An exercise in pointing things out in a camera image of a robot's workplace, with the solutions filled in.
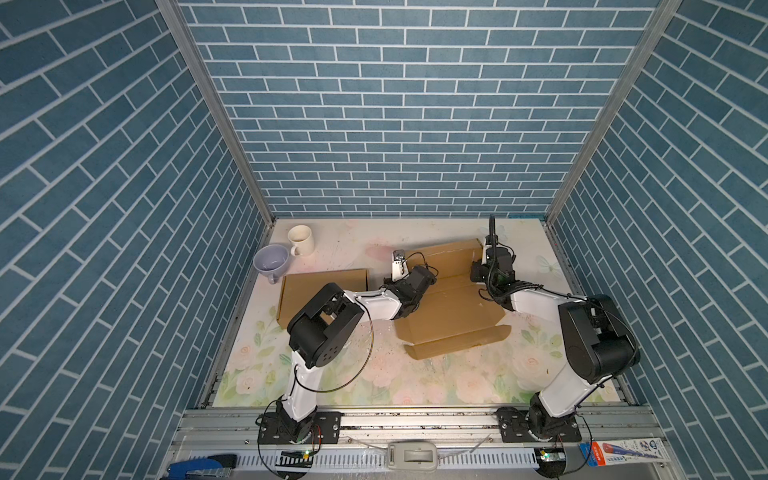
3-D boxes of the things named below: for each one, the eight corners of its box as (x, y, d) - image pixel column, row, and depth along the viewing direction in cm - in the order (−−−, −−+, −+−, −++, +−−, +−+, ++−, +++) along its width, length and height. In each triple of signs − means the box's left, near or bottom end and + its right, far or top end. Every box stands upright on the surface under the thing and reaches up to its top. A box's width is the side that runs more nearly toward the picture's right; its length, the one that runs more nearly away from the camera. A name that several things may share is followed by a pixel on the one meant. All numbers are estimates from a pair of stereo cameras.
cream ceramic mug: (295, 262, 107) (289, 248, 101) (293, 240, 114) (287, 226, 108) (316, 257, 109) (311, 243, 103) (312, 236, 115) (308, 222, 109)
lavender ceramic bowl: (252, 264, 106) (247, 255, 102) (278, 247, 111) (274, 239, 107) (273, 286, 100) (268, 278, 96) (300, 268, 105) (296, 259, 101)
